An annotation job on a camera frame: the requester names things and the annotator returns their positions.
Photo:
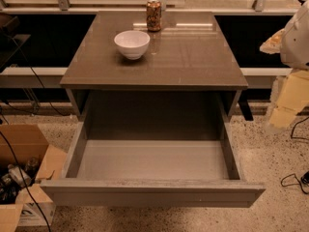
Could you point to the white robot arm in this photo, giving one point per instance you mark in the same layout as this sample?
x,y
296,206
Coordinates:
x,y
292,43

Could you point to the plastic bottle in box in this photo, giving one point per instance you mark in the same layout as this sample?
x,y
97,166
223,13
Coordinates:
x,y
19,176

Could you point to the open cardboard box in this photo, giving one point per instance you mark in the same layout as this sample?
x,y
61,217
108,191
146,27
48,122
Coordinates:
x,y
26,160

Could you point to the orange soda can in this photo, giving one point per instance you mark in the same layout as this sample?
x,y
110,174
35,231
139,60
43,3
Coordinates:
x,y
153,12

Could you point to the white metal window rail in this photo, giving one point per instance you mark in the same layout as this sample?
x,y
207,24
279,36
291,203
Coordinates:
x,y
49,77

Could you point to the white ceramic bowl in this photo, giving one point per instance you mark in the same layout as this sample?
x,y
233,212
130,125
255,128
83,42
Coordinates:
x,y
132,43

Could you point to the grey top drawer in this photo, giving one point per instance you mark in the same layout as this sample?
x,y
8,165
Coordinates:
x,y
153,149

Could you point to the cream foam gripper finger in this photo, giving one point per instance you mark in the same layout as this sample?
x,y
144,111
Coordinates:
x,y
272,44

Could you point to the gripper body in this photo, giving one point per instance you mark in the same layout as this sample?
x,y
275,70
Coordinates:
x,y
296,43

